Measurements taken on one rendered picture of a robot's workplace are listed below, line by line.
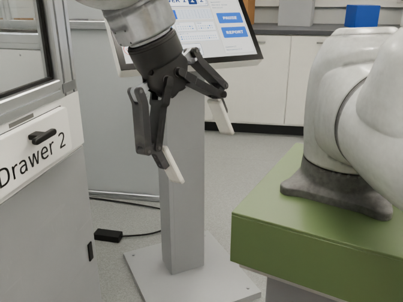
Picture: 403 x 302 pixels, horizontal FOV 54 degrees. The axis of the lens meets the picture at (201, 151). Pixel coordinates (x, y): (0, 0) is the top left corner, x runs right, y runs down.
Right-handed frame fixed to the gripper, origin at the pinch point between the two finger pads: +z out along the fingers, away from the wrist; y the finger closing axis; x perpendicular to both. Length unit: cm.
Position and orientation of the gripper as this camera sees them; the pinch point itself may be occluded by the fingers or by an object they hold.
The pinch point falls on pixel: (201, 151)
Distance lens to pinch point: 65.7
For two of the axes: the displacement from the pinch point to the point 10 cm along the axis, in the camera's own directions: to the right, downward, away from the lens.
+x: 7.0, 1.0, -7.1
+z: 3.7, 8.0, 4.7
